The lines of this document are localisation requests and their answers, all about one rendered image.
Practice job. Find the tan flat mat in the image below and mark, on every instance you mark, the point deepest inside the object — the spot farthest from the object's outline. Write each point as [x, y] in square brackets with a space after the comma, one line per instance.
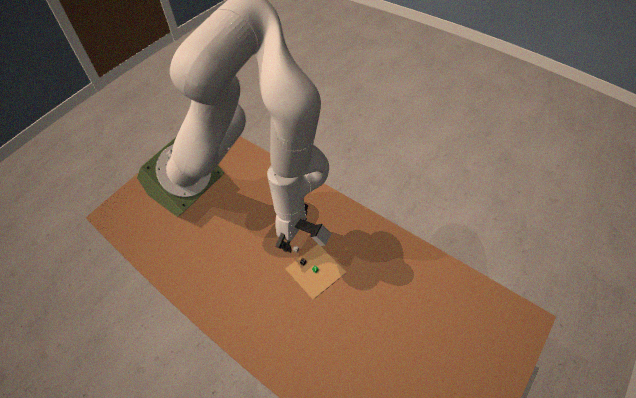
[315, 283]

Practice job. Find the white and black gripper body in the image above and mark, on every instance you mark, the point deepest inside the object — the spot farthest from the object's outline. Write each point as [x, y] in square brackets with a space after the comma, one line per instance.
[288, 226]

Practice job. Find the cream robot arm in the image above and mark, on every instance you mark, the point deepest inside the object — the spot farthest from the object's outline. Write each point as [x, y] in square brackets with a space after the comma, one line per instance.
[202, 68]

